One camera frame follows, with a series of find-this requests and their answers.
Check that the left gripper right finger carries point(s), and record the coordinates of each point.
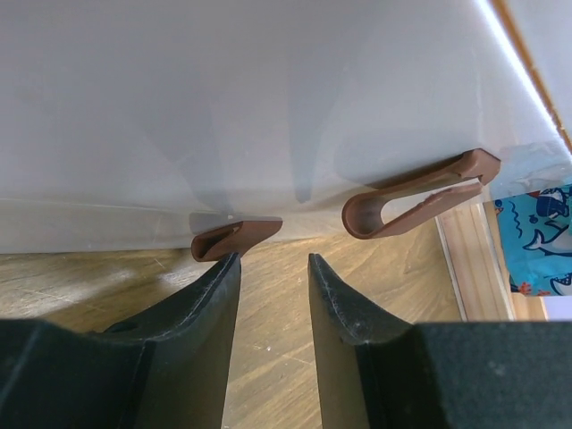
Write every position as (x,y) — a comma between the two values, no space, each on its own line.
(375,370)

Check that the blue patterned garment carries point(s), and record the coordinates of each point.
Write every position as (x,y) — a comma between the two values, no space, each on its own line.
(535,236)

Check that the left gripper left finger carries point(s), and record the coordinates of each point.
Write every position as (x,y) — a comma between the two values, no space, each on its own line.
(165,367)

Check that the white drawer unit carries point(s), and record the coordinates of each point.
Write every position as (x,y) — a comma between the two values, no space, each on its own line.
(140,124)

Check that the wooden tray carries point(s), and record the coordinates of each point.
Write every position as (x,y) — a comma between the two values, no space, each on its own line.
(471,244)

